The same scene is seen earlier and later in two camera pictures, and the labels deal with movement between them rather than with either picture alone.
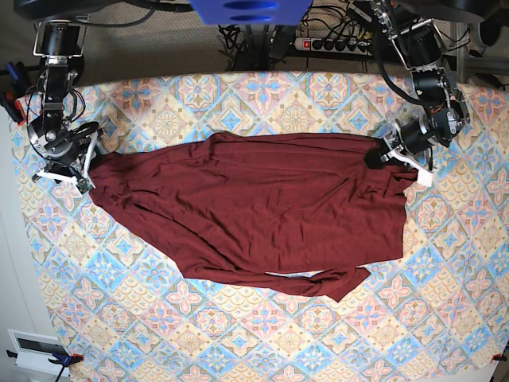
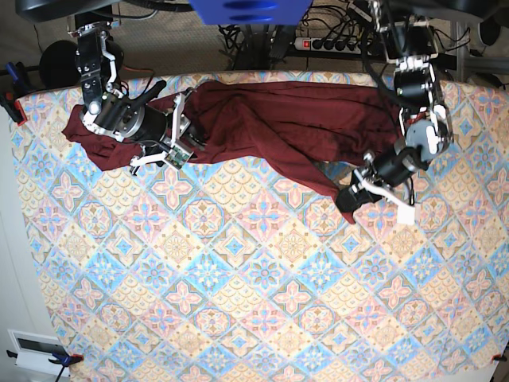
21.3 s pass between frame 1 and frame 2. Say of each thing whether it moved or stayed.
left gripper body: moved
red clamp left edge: stayed
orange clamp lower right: stayed
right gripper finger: moved
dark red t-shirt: moved
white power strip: stayed
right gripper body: moved
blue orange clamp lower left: stayed
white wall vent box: stayed
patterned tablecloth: stayed
